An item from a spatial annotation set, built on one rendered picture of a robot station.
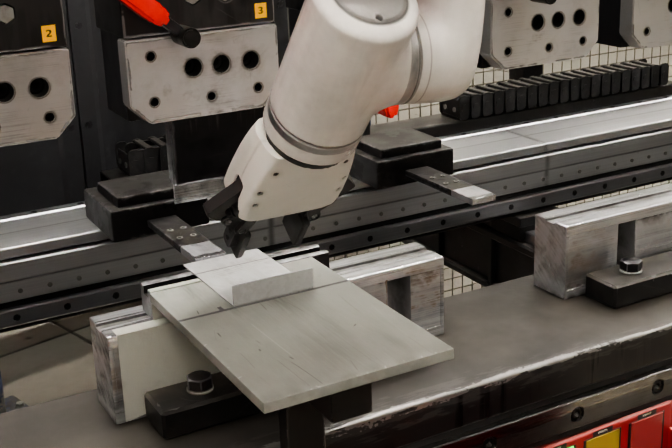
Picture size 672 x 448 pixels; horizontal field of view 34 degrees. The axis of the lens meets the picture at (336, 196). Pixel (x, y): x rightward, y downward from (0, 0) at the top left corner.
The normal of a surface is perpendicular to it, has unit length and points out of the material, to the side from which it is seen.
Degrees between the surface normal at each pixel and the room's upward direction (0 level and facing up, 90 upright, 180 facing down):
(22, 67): 90
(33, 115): 90
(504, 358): 0
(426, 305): 90
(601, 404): 90
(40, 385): 0
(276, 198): 131
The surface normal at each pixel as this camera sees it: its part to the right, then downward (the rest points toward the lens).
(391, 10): 0.36, -0.50
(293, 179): 0.32, 0.82
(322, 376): -0.04, -0.95
